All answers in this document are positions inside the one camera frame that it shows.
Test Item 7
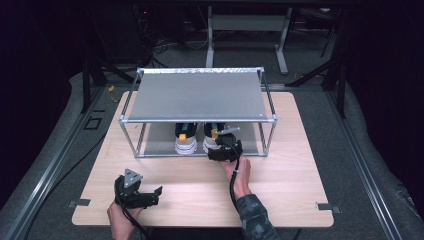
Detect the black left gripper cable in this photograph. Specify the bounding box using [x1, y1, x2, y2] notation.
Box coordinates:
[114, 196, 152, 240]

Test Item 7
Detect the white and black sneaker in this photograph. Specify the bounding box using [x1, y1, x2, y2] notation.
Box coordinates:
[173, 122, 200, 156]
[201, 122, 231, 155]

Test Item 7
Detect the white metal desk frame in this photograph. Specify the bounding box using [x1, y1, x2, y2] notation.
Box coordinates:
[205, 5, 294, 76]

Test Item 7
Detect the person's right hand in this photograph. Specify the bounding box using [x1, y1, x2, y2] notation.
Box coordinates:
[219, 154, 252, 200]

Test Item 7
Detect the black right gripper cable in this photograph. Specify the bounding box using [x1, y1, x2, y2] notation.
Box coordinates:
[228, 139, 245, 212]

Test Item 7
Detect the yellow cable plug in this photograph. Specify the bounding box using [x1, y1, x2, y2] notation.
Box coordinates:
[107, 85, 120, 104]

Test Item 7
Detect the person's left hand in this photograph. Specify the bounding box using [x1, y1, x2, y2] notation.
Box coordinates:
[106, 200, 145, 240]

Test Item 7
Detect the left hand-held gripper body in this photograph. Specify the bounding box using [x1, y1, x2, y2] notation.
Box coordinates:
[113, 168, 155, 210]

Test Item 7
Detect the aluminium floor rail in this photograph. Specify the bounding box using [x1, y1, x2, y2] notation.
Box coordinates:
[0, 87, 105, 240]
[324, 89, 405, 240]

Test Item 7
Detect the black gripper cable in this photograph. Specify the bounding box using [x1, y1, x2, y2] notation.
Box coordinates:
[228, 139, 245, 212]
[114, 196, 152, 240]

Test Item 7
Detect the grey metal table bracket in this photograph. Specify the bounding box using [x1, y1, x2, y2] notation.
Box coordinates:
[315, 202, 342, 215]
[68, 198, 92, 209]

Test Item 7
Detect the black metal stand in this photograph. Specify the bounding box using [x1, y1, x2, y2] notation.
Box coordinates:
[285, 9, 348, 118]
[80, 58, 135, 114]

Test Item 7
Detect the grey metal shoe rack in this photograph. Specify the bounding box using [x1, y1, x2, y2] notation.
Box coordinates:
[118, 66, 278, 159]

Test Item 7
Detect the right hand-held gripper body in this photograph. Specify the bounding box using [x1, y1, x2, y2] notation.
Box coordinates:
[207, 126, 244, 164]

